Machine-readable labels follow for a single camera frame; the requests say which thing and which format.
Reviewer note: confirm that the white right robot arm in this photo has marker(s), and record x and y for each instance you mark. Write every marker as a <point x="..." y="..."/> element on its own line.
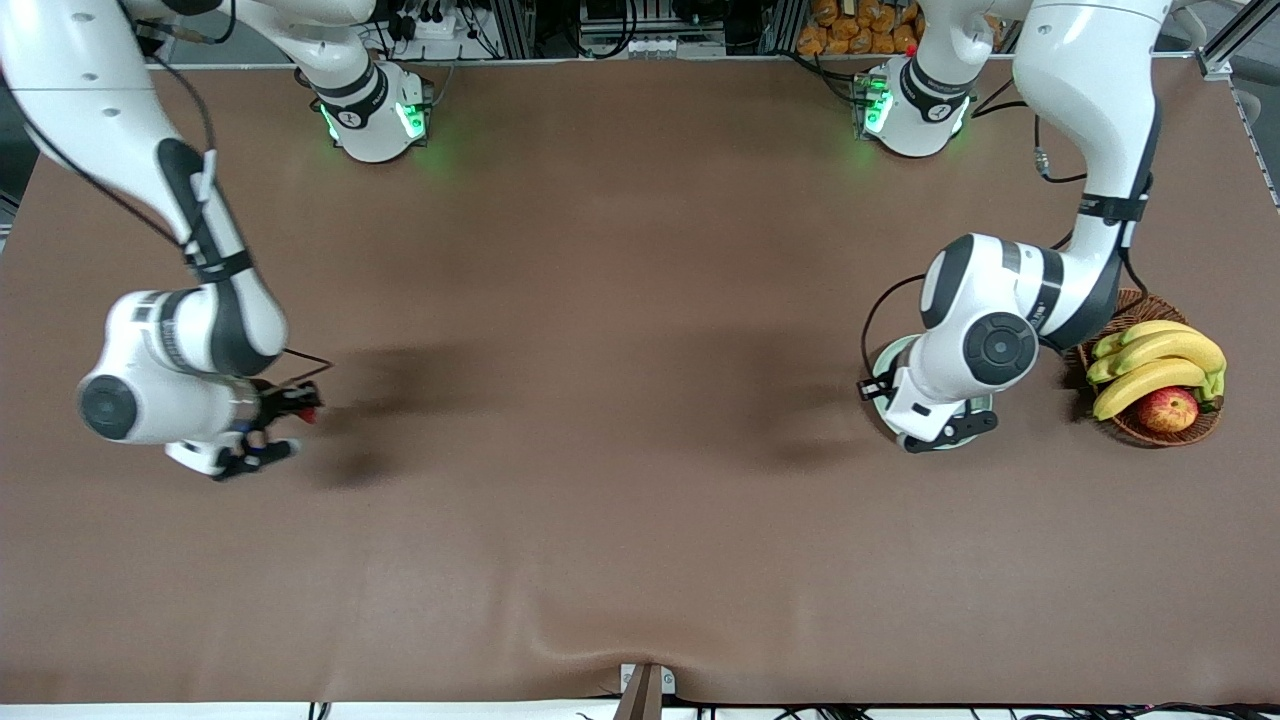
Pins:
<point x="60" y="90"/>

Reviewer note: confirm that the white power strip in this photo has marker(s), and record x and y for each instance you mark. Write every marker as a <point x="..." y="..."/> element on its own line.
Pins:
<point x="430" y="25"/>

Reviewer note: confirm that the yellow banana bunch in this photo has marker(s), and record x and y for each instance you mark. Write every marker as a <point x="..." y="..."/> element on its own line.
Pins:
<point x="1170" y="348"/>

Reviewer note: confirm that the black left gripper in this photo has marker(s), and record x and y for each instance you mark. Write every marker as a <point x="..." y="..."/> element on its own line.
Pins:
<point x="868" y="389"/>

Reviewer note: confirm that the red apple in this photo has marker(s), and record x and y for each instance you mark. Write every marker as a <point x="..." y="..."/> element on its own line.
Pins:
<point x="1168" y="410"/>

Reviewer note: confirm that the aluminium frame profile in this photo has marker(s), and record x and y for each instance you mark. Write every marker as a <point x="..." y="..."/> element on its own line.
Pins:
<point x="1235" y="40"/>

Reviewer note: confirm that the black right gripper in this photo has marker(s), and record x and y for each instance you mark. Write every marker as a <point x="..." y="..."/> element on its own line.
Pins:
<point x="273" y="405"/>

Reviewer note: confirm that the brown wicker basket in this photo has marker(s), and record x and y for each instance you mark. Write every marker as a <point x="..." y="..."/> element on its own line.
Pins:
<point x="1155" y="308"/>

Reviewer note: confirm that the pale green round plate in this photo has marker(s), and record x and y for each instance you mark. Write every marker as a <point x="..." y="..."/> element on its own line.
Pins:
<point x="893" y="352"/>

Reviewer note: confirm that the red strawberry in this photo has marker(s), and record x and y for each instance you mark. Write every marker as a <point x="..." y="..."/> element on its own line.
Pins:
<point x="309" y="414"/>

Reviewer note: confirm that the orange snack bag pile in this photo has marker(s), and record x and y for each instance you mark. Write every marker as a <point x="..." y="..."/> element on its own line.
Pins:
<point x="860" y="30"/>

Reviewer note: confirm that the white terminal strip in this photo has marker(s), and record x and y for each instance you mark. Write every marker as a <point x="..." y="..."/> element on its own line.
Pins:
<point x="670" y="46"/>

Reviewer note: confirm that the brown table mat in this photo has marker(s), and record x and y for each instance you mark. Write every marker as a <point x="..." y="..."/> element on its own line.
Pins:
<point x="600" y="400"/>

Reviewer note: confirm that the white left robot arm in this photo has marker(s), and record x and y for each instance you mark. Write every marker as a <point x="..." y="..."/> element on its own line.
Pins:
<point x="1090" y="80"/>

